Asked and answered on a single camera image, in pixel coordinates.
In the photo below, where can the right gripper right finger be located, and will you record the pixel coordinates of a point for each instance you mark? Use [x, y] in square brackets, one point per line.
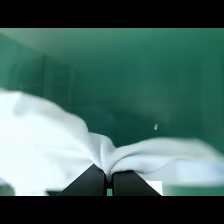
[130, 185]

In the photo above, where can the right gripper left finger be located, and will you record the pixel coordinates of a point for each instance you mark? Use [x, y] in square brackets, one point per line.
[90, 183]

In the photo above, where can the white shirt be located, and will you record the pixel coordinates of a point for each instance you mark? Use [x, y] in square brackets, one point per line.
[43, 146]

